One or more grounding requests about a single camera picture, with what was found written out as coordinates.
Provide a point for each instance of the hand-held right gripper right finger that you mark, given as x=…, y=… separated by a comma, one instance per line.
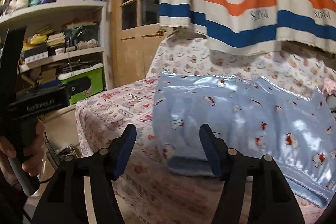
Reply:
x=210, y=150

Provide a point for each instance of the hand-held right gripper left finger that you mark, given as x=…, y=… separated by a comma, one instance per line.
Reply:
x=126, y=150

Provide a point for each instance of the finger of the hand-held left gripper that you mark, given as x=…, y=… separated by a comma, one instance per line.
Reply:
x=78, y=87

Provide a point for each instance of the light blue satin pants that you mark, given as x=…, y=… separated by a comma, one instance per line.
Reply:
x=236, y=129

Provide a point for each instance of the person's left hand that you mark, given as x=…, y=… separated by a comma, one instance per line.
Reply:
x=34, y=150

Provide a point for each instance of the green storage box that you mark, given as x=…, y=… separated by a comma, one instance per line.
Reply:
x=92, y=74

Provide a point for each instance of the patchwork print bed sheet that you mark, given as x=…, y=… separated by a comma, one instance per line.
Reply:
x=110, y=113

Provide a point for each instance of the black cardboard box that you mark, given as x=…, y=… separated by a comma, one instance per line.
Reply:
x=35, y=52

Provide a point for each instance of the pile of folded cloths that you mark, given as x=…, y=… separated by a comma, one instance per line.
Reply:
x=56, y=39

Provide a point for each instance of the wooden door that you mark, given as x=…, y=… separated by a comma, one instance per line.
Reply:
x=136, y=37

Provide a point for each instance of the white shelf unit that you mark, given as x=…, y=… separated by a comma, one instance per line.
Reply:
x=78, y=7

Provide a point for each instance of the heart print sheet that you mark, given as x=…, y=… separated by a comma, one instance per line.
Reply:
x=183, y=58

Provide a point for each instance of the grey garment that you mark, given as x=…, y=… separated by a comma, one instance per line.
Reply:
x=331, y=103

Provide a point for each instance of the pink garment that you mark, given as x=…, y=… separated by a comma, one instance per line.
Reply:
x=329, y=86

